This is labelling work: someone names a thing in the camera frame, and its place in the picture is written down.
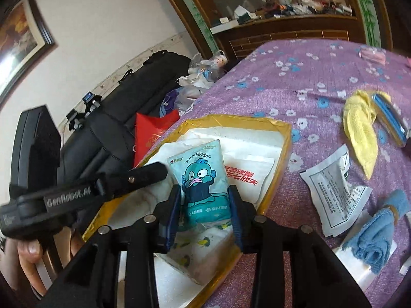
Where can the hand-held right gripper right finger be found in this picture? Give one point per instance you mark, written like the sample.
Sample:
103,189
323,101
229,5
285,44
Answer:
237,223

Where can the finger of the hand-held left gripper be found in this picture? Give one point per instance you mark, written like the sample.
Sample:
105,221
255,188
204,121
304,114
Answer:
141,176

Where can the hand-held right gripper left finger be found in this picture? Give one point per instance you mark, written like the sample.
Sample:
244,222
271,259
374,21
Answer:
171,221

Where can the teal cartoon tissue pack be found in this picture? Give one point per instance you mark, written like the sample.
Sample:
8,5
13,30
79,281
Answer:
199,179

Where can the yellow wooden tray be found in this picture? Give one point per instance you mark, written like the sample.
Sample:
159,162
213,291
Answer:
205,134

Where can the white green printed packet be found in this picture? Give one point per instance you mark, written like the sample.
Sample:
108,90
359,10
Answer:
334,195

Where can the yellow towel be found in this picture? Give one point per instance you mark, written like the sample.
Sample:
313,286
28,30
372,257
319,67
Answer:
362,134

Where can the black blue pack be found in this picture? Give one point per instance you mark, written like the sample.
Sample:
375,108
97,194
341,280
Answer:
390,115

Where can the person's left hand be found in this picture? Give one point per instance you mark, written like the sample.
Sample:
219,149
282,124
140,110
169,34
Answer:
27,260

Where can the red shopping bag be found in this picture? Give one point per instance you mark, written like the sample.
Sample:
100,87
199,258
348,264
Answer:
151,134

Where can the white cartoon printed pack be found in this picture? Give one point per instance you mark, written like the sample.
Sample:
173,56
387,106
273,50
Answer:
199,258

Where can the small black clamp device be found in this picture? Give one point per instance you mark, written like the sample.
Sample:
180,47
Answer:
91,102
75,120

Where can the white packet with red print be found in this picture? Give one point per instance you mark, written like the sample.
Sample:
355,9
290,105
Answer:
257,166

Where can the purple fabric item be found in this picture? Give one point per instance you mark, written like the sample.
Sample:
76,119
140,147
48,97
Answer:
168,102

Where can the black sofa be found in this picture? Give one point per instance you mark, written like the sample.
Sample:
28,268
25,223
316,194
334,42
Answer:
128,96

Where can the white plastic bag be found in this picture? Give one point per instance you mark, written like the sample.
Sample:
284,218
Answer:
192,89

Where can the clear bag with bottles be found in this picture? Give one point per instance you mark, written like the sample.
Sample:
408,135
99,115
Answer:
208,67

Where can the blue towel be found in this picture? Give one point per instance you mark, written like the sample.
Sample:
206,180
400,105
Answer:
372,240

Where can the purple floral cloth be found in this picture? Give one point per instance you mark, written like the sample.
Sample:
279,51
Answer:
289,80

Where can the white flat box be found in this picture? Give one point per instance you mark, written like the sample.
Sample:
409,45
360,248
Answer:
224,25

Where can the small pink cloth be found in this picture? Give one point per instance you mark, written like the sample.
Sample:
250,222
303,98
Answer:
374,54

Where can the clutter of small items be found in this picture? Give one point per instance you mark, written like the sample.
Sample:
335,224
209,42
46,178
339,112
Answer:
301,4

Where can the framed wall picture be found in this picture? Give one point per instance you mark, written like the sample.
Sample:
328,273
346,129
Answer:
19,38

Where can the bamboo painted wooden frame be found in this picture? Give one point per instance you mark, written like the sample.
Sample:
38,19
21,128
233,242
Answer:
199,16

